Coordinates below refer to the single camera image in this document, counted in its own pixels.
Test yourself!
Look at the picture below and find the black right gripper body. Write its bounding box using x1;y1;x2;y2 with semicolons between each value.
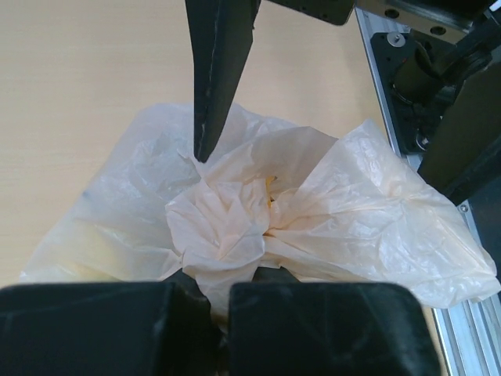
271;0;355;26

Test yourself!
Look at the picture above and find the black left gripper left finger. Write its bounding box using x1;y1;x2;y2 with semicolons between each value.
1;272;219;375

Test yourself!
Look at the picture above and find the white banana print plastic bag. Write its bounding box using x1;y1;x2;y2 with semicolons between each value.
17;102;501;318

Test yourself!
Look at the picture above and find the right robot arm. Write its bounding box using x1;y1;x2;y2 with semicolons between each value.
186;1;500;204

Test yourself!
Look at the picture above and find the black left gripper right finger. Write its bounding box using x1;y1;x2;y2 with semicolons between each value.
229;267;442;375

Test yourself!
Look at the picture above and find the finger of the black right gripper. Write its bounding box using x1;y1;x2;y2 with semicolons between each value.
185;0;261;163

